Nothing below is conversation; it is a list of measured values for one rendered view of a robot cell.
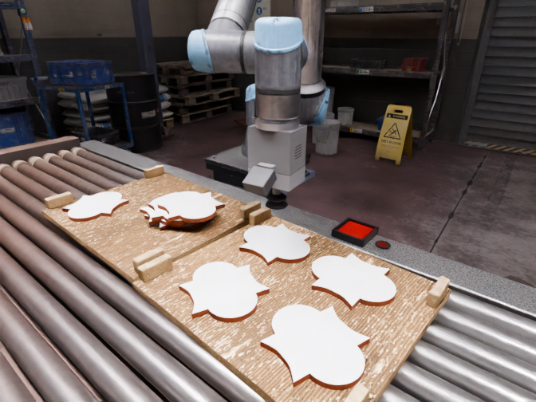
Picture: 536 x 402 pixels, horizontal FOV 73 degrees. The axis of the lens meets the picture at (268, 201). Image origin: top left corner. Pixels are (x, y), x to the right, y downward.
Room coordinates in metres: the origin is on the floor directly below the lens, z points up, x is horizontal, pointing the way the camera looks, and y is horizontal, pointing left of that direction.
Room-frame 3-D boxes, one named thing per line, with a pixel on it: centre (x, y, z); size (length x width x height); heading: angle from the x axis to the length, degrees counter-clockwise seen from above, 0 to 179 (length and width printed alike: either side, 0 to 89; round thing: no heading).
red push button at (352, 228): (0.70, -0.19, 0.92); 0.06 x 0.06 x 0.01; 51
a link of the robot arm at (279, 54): (0.62, -0.02, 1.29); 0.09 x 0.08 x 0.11; 169
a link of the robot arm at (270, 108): (0.62, -0.01, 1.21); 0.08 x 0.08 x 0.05
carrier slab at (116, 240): (0.78, 0.28, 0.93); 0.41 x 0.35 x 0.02; 49
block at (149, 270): (0.53, 0.20, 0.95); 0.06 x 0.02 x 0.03; 138
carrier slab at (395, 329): (0.49, -0.04, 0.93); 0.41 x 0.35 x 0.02; 48
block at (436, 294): (0.46, -0.27, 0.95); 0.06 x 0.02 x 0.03; 138
